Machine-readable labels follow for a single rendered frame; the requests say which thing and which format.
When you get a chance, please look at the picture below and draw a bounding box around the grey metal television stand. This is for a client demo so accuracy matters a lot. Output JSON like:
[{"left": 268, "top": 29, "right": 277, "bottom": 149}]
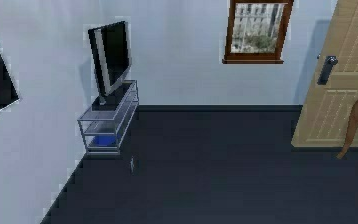
[{"left": 77, "top": 79, "right": 140, "bottom": 156}]

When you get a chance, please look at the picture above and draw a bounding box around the blue box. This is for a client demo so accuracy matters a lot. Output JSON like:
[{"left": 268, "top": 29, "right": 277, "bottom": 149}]
[{"left": 90, "top": 134, "right": 119, "bottom": 148}]

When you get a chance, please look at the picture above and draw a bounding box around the black flat television set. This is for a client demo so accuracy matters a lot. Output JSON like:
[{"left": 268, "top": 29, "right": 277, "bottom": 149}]
[{"left": 87, "top": 20, "right": 133, "bottom": 105}]

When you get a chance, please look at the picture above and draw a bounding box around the brown framed window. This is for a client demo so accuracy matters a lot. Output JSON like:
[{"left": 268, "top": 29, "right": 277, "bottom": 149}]
[{"left": 222, "top": 0, "right": 295, "bottom": 65}]

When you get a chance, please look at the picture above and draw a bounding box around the tan wooden room door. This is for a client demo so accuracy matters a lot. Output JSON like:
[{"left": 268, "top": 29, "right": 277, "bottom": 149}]
[{"left": 291, "top": 0, "right": 358, "bottom": 148}]

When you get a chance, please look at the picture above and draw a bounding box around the black door handle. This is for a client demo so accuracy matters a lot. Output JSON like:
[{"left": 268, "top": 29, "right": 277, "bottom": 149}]
[{"left": 317, "top": 55, "right": 339, "bottom": 86}]

